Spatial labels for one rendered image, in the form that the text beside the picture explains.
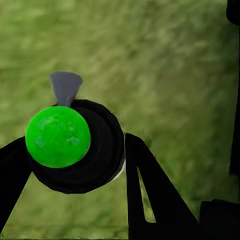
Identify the pesticide atomizer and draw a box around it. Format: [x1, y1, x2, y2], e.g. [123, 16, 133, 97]
[25, 71, 126, 194]

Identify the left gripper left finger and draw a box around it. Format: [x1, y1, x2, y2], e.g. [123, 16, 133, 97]
[0, 136, 32, 234]

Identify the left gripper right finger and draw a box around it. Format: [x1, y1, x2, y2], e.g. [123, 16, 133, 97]
[124, 133, 210, 240]

